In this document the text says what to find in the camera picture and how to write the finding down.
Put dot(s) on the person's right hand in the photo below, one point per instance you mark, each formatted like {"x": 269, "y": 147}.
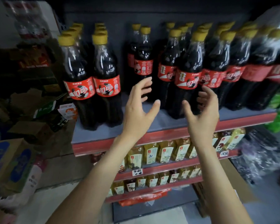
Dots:
{"x": 205, "y": 123}

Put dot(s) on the person's left hand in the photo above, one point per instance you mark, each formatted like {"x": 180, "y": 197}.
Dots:
{"x": 135, "y": 116}

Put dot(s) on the person's right middle finger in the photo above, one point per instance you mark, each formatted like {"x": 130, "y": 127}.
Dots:
{"x": 201, "y": 94}

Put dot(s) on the person's right thumb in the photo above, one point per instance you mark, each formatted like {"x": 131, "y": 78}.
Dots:
{"x": 188, "y": 111}

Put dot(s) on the person's right little finger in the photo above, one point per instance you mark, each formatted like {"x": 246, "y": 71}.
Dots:
{"x": 201, "y": 108}

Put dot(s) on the person's left middle finger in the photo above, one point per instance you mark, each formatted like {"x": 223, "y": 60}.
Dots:
{"x": 147, "y": 91}

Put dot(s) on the person's left thumb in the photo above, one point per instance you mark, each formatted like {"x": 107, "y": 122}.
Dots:
{"x": 154, "y": 109}

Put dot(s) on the person's right forearm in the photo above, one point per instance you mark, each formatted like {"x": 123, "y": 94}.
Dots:
{"x": 219, "y": 184}

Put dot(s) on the person's left forearm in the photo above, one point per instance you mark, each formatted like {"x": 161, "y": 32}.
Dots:
{"x": 93, "y": 184}

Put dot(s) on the red-edged grey store shelf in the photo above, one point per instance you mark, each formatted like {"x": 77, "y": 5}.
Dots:
{"x": 158, "y": 128}

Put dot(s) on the row of dark cola bottles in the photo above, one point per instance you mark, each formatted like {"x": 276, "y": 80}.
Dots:
{"x": 189, "y": 67}

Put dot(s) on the row of yellow tea bottles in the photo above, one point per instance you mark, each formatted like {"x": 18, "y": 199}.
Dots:
{"x": 165, "y": 151}

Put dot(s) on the white printed price tag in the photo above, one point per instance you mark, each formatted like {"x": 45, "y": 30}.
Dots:
{"x": 224, "y": 153}

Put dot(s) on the white handwritten price tag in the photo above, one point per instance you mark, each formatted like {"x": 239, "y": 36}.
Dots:
{"x": 137, "y": 172}

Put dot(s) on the row of small tea bottles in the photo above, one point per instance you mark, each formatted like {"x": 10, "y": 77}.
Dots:
{"x": 151, "y": 180}

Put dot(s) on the dark plastic-wrapped goods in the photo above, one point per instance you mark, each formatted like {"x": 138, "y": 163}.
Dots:
{"x": 256, "y": 153}

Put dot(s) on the flat brown cardboard sheet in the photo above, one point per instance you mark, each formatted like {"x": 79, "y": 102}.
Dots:
{"x": 233, "y": 181}

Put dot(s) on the small orange and white box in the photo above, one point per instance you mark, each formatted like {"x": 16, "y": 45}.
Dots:
{"x": 67, "y": 111}

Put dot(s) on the red flat packet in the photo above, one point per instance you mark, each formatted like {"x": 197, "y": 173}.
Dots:
{"x": 142, "y": 198}

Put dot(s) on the green and white carton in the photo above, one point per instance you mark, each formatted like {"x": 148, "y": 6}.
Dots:
{"x": 45, "y": 108}

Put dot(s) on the open brown cardboard box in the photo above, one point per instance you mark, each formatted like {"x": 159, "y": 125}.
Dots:
{"x": 30, "y": 131}

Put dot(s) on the clear plastic-wrapped bottle pack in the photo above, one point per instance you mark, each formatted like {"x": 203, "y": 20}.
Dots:
{"x": 30, "y": 18}

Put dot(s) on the cardboard box with blue print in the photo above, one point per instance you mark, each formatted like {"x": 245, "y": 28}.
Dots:
{"x": 7, "y": 160}

